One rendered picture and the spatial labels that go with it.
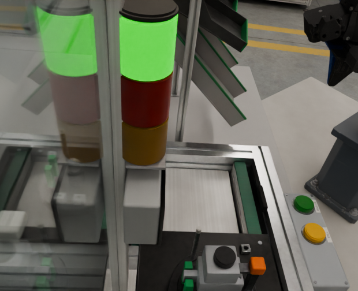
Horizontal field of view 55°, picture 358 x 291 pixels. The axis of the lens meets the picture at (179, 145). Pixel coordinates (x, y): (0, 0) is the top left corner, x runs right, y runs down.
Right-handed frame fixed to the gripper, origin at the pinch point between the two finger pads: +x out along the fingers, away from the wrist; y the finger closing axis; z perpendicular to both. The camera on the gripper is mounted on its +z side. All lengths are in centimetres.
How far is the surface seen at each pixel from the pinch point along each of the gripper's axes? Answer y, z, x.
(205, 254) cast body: 25.7, 21.9, 16.9
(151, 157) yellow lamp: 26.2, 30.2, -1.8
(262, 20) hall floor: -341, -88, 123
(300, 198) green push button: 5.3, -1.4, 27.8
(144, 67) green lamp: 26.5, 31.3, -12.1
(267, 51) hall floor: -263, -78, 123
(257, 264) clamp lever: 26.5, 14.5, 17.6
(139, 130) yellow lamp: 26.4, 31.5, -5.5
